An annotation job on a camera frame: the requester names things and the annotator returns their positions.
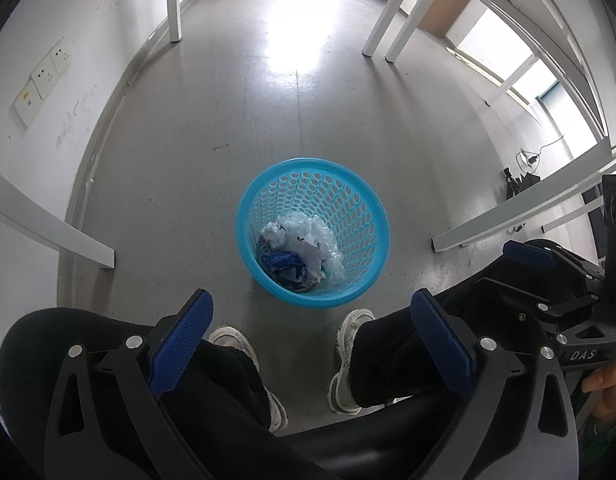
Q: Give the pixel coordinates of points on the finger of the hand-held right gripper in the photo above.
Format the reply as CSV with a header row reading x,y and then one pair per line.
x,y
527,300
527,255

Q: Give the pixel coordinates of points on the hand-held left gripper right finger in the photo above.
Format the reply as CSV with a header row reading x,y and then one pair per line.
x,y
440,342

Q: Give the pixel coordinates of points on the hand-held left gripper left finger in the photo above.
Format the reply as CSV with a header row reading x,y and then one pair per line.
x,y
183,345

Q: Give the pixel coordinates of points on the blue wrapper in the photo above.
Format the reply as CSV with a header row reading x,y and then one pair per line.
x,y
283,265

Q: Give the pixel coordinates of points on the blue plastic basket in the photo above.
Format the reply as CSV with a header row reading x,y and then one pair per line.
x,y
358,220

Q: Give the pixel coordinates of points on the clear plastic bag yellow print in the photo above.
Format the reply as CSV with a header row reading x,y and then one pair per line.
x,y
325,242

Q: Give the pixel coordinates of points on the person's right hand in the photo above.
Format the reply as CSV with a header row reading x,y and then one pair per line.
x,y
610,385

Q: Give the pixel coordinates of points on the white side table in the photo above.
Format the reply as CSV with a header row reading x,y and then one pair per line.
x,y
512,210

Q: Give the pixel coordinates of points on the person's left leg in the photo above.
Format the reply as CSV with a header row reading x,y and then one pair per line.
x,y
223,375

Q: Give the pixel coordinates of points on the white left shoe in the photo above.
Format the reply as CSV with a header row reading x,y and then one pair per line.
x,y
233,337

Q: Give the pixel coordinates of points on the white shoe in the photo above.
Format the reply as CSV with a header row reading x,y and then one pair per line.
x,y
233,337
345,340

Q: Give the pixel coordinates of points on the small black floor object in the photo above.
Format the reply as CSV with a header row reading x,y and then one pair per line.
x,y
517,182

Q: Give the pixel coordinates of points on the white right shoe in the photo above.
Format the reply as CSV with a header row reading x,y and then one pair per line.
x,y
345,340

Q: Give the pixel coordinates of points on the light wooden glass-door cabinet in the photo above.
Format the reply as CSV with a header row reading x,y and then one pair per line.
x,y
442,10

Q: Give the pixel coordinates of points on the white wall socket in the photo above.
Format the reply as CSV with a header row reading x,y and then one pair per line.
x,y
45,75
63,55
28,102

